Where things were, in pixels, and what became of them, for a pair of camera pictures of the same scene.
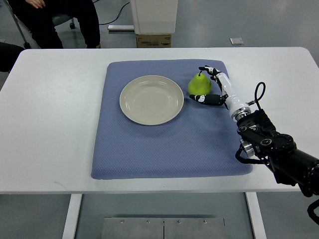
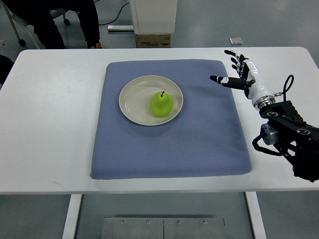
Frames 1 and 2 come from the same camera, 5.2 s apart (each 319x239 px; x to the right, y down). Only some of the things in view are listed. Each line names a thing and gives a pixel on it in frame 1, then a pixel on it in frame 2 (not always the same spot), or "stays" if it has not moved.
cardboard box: [153, 40] stays
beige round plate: [151, 100] stays
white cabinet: [155, 16] stays
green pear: [200, 85] -> [161, 105]
